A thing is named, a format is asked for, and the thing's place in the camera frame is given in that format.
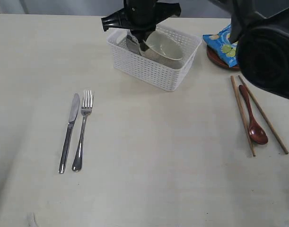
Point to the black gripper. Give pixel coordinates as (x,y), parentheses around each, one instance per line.
(141,16)

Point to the silver foil packet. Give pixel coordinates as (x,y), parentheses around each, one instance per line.
(132,47)

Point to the white ceramic bowl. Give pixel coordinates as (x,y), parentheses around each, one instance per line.
(162,49)

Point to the white perforated plastic basket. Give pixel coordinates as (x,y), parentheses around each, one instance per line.
(149,71)

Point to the brown round plate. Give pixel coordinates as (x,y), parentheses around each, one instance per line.
(213,57)

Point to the blue chips bag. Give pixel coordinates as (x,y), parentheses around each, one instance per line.
(224,49)

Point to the silver fork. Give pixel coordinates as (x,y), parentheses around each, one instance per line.
(86,110)

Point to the silver table knife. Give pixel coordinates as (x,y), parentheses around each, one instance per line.
(73,115)

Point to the wooden chopstick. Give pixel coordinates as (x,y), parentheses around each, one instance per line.
(242,115)
(276,135)

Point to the dark red wooden spoon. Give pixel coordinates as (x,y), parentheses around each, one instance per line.
(256,132)

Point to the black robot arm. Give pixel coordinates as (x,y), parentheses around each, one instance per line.
(259,27)

